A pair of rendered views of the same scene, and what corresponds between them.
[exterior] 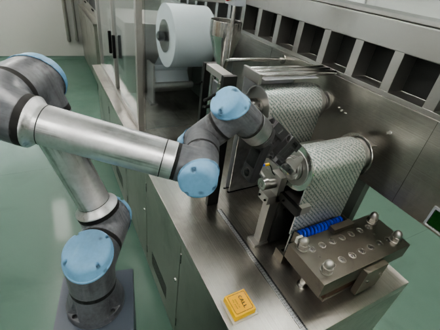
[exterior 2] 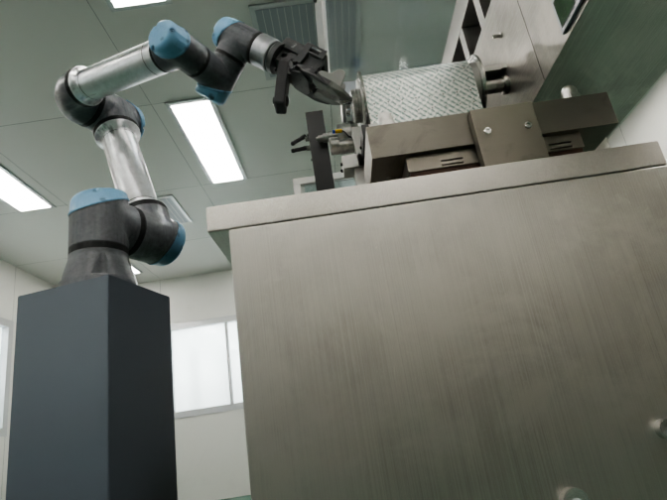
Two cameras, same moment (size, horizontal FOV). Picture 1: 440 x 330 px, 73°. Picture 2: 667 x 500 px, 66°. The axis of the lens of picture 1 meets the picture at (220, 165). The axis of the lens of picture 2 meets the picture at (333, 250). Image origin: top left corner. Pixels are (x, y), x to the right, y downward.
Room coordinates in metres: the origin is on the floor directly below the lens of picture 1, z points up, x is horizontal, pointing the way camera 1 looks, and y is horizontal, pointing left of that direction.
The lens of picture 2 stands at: (-0.13, -0.65, 0.57)
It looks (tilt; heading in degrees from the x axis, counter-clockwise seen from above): 19 degrees up; 31
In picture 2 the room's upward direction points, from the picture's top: 9 degrees counter-clockwise
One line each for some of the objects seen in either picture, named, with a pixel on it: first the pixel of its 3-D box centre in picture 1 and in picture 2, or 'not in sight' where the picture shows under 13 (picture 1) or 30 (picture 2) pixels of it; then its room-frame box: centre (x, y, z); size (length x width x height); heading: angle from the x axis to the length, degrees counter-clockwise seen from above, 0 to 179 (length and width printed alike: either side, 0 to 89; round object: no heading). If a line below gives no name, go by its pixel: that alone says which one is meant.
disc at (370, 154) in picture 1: (353, 154); (474, 88); (0.91, -0.44, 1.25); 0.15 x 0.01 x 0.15; 32
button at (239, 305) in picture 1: (239, 304); not in sight; (0.52, -0.12, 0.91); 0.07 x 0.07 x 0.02; 32
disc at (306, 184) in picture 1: (294, 166); (361, 105); (0.77, -0.23, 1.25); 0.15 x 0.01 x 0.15; 32
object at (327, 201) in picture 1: (323, 204); (431, 135); (0.79, -0.36, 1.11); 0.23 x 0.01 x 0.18; 122
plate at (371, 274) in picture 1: (369, 277); (508, 138); (0.64, -0.52, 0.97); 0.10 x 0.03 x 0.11; 122
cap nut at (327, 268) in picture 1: (328, 266); (386, 123); (0.59, -0.35, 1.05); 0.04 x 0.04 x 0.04
